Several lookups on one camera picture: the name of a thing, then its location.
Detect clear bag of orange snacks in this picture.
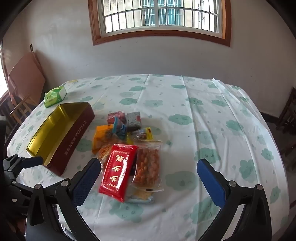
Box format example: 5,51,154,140
129,140,164,193

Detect maroon and gold tin box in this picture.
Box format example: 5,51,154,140
26,102,95,176

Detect dark red snack block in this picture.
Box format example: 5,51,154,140
107,111,126,127

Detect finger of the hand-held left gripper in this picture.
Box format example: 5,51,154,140
2,155,44,173

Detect wooden framed barred window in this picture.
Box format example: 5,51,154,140
88,0,232,47

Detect yellow snack packet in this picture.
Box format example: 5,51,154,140
127,127,154,144

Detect wooden stool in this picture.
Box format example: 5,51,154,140
9,94,38,126

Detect folded brown wooden table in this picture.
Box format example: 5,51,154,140
7,51,46,107

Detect grey sesame snack block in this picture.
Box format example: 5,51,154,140
126,112,142,130

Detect dark wooden chair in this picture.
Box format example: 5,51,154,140
275,87,296,139

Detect blue snack packet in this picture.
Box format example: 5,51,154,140
113,116,128,138

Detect cloud print tablecloth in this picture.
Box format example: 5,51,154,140
6,74,289,241

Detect red snack packet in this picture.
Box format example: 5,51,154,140
99,144,138,203

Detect clear packet with orange print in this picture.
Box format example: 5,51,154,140
97,141,116,168

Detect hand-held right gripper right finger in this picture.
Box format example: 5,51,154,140
196,158,271,241

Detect orange snack packet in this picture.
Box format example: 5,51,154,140
92,124,115,154

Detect green tissue pack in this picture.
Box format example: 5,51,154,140
44,86,67,108

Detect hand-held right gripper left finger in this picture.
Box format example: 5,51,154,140
25,157,102,241

